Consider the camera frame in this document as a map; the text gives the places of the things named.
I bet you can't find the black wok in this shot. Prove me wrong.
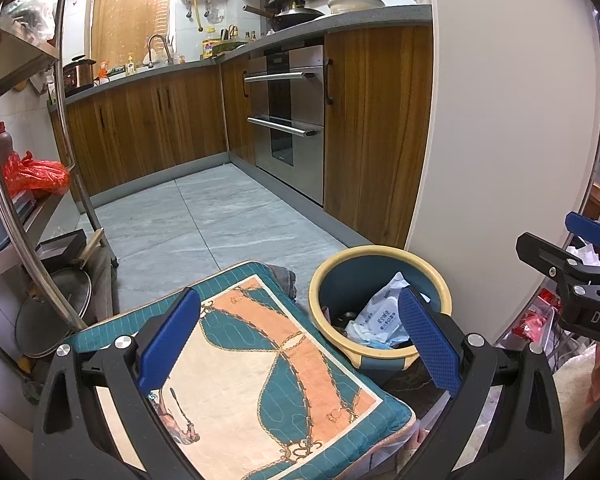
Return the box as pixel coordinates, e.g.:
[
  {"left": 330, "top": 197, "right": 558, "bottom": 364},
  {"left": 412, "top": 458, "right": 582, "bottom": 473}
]
[{"left": 243, "top": 4, "right": 326, "bottom": 31}]

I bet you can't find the blue face mask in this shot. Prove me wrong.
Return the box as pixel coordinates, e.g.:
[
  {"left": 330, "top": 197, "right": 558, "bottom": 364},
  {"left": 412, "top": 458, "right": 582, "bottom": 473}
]
[{"left": 362, "top": 337, "right": 416, "bottom": 352}]

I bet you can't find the teal orange printed mat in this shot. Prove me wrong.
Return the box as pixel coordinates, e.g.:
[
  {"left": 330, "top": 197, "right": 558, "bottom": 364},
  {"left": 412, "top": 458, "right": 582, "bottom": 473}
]
[{"left": 70, "top": 260, "right": 416, "bottom": 480}]

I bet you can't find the steel kitchen faucet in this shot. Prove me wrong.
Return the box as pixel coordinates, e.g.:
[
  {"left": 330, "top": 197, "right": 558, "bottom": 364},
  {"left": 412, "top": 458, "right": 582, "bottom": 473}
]
[{"left": 147, "top": 35, "right": 173, "bottom": 68}]

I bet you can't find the white sack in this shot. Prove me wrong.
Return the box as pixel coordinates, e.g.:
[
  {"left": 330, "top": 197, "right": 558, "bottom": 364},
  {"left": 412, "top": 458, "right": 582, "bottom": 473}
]
[{"left": 552, "top": 342, "right": 600, "bottom": 466}]

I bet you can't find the wooden pan handle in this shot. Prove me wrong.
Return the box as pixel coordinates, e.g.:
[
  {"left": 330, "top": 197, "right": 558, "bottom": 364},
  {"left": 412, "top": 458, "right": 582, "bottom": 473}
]
[{"left": 70, "top": 228, "right": 106, "bottom": 268}]

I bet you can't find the red lid plastic jar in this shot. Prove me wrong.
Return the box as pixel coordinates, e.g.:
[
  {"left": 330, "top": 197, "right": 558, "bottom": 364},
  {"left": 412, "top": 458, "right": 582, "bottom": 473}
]
[{"left": 0, "top": 121, "right": 16, "bottom": 161}]

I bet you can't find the white wet wipes pack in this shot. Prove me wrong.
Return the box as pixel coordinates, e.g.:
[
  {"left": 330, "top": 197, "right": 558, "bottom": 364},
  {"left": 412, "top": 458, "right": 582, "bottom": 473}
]
[{"left": 345, "top": 272, "right": 431, "bottom": 348}]

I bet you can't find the grey cloth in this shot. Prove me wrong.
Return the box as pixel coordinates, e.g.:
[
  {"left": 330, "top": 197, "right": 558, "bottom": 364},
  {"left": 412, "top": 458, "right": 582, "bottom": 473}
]
[{"left": 267, "top": 261, "right": 301, "bottom": 303}]

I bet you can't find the stainless steel built-in oven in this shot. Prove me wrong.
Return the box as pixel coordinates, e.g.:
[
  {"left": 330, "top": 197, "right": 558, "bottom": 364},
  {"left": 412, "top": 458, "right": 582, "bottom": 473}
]
[{"left": 242, "top": 45, "right": 327, "bottom": 206}]

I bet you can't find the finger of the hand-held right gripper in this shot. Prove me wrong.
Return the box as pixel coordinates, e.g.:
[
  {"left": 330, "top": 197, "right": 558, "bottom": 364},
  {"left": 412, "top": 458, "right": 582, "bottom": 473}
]
[
  {"left": 515, "top": 232, "right": 597, "bottom": 302},
  {"left": 565, "top": 211, "right": 600, "bottom": 263}
]

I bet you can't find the stainless steel rack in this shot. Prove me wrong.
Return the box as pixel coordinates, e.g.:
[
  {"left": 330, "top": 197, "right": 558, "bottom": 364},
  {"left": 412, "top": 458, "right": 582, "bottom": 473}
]
[{"left": 0, "top": 0, "right": 121, "bottom": 361}]

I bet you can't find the red packet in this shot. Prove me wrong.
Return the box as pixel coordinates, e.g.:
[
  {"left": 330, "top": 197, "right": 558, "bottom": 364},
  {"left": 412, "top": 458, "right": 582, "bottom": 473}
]
[{"left": 512, "top": 310, "right": 551, "bottom": 343}]

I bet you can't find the dark rice cooker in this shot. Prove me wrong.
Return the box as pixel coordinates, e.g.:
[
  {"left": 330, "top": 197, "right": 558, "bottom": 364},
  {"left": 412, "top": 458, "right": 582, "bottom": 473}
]
[{"left": 62, "top": 55, "right": 97, "bottom": 88}]

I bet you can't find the blue bin with yellow rim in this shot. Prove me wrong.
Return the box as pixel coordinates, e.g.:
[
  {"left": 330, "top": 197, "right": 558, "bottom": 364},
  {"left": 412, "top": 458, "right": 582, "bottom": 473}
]
[{"left": 308, "top": 245, "right": 453, "bottom": 371}]

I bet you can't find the white bowl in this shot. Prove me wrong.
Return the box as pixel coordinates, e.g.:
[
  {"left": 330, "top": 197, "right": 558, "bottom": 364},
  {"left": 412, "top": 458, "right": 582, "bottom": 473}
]
[{"left": 327, "top": 0, "right": 383, "bottom": 15}]

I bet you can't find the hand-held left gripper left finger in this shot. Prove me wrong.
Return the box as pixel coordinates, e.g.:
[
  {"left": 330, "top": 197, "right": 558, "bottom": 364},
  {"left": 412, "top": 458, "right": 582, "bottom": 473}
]
[{"left": 32, "top": 287, "right": 203, "bottom": 480}]

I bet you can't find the glass pot lid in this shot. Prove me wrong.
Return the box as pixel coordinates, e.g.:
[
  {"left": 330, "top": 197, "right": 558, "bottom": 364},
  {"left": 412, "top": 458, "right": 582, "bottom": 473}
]
[{"left": 15, "top": 267, "right": 93, "bottom": 358}]

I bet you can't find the red plastic bag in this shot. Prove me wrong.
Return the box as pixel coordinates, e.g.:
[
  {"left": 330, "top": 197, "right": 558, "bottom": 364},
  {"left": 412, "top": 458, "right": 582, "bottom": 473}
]
[{"left": 2, "top": 151, "right": 72, "bottom": 197}]

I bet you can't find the blue grey tray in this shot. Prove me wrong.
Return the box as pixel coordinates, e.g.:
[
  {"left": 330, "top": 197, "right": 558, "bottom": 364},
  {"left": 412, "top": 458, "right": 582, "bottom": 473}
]
[{"left": 0, "top": 195, "right": 36, "bottom": 261}]

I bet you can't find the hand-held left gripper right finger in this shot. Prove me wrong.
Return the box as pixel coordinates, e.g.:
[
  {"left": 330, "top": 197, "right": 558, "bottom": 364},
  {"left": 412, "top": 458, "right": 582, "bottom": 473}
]
[{"left": 397, "top": 285, "right": 566, "bottom": 480}]

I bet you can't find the wooden kitchen cabinet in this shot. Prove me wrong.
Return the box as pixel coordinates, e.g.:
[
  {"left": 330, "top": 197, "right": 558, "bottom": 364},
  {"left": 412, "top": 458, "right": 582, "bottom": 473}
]
[{"left": 50, "top": 5, "right": 433, "bottom": 251}]

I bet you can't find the wooden board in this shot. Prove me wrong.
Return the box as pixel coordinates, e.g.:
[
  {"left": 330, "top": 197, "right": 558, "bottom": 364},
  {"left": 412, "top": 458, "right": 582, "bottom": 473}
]
[{"left": 91, "top": 0, "right": 175, "bottom": 68}]

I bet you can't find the black box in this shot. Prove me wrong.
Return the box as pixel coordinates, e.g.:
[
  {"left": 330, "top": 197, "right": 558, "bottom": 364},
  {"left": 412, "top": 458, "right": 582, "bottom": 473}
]
[{"left": 35, "top": 229, "right": 88, "bottom": 271}]

